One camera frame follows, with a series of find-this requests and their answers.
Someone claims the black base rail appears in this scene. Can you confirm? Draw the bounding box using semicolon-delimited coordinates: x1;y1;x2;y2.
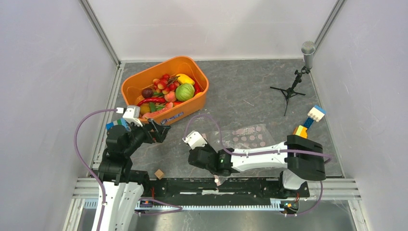
142;177;310;206

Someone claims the long red chili pepper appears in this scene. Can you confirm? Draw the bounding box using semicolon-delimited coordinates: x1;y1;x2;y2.
137;97;166;107

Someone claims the small wooden cube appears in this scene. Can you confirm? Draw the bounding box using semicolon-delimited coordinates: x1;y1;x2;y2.
154;169;165;180

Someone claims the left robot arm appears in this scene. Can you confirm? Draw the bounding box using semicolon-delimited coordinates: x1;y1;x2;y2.
92;119;171;231

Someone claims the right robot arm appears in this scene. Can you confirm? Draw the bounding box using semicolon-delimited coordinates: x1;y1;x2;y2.
182;131;330;196

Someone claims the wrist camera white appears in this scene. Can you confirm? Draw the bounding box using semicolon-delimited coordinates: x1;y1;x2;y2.
116;105;143;127
182;130;208;150

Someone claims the white blue toy block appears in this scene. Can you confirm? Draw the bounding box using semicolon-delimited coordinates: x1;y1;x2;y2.
307;105;326;122

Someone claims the dark purple plum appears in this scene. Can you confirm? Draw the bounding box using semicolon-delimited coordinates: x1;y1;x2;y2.
141;88;154;99

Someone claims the orange yellow toy block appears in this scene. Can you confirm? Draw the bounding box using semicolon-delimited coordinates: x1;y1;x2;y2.
293;117;314;139

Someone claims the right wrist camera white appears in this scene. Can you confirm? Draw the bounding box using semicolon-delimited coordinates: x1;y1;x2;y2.
182;130;208;150

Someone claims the blue green white block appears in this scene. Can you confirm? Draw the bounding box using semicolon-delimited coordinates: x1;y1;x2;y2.
105;118;130;131

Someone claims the clear zip top bag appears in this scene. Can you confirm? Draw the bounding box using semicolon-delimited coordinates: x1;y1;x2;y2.
202;124;279;177

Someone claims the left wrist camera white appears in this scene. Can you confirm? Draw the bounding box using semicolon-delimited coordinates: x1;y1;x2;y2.
116;105;143;127

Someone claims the red cherry bunch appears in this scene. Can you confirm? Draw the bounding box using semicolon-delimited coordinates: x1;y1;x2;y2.
153;74;180;95

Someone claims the green round fruit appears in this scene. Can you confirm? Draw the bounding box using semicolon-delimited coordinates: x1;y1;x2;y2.
176;83;195;102

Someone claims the small yellow fruit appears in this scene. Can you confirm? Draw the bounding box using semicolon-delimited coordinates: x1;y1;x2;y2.
140;103;151;116

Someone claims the microphone on tripod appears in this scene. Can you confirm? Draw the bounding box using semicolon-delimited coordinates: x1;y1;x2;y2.
270;41;316;116

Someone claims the watermelon slice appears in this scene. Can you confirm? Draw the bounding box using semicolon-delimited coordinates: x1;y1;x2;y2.
142;102;174;119

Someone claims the peach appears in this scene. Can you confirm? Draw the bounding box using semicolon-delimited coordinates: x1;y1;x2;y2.
164;91;177;103

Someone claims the yellow mango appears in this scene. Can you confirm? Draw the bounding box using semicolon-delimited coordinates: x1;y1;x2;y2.
176;74;195;85

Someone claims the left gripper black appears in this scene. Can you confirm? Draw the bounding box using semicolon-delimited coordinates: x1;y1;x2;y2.
124;117;170;155

